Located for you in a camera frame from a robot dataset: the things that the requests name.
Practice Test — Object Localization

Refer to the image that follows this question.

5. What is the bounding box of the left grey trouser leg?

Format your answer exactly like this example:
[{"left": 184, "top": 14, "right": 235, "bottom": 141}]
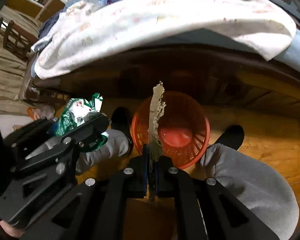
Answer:
[{"left": 76, "top": 129, "right": 129, "bottom": 175}]

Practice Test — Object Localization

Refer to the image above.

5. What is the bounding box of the left black shoe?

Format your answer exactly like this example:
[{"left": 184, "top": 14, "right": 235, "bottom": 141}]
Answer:
[{"left": 111, "top": 106, "right": 134, "bottom": 155}]

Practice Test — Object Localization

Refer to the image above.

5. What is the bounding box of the white patterned sheet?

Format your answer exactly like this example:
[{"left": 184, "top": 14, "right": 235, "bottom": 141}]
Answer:
[{"left": 33, "top": 0, "right": 296, "bottom": 79}]

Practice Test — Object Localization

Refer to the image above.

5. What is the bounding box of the torn grey cardboard strip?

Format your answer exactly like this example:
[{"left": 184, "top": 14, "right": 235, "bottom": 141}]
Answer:
[{"left": 148, "top": 81, "right": 166, "bottom": 166}]

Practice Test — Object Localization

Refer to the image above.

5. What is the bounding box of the right black shoe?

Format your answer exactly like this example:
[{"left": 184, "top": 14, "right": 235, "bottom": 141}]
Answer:
[{"left": 209, "top": 125, "right": 245, "bottom": 150}]

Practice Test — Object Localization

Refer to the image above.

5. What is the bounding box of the wooden chair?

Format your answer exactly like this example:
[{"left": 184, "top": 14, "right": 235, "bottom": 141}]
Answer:
[{"left": 0, "top": 17, "right": 38, "bottom": 62}]

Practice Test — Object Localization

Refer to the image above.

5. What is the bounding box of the beige curtain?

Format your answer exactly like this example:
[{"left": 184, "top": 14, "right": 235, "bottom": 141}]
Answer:
[{"left": 0, "top": 6, "right": 42, "bottom": 115}]

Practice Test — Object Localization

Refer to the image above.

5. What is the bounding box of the right grey trouser leg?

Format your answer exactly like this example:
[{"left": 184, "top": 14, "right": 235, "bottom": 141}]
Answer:
[{"left": 200, "top": 144, "right": 299, "bottom": 239}]

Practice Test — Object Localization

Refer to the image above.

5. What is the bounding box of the black shoe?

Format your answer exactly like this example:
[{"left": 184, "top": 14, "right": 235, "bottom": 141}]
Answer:
[
  {"left": 111, "top": 106, "right": 134, "bottom": 155},
  {"left": 209, "top": 125, "right": 245, "bottom": 150}
]

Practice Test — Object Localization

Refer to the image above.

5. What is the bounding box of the orange plastic waste basket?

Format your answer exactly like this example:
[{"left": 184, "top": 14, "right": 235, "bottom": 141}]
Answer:
[{"left": 130, "top": 90, "right": 211, "bottom": 170}]

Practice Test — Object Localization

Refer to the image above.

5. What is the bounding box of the green white snack wrapper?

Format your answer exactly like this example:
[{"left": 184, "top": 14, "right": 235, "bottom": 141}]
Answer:
[{"left": 54, "top": 93, "right": 110, "bottom": 151}]

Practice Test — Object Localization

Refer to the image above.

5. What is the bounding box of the grey trouser leg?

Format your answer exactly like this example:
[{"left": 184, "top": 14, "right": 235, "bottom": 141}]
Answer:
[
  {"left": 200, "top": 144, "right": 299, "bottom": 239},
  {"left": 76, "top": 129, "right": 129, "bottom": 175}
]

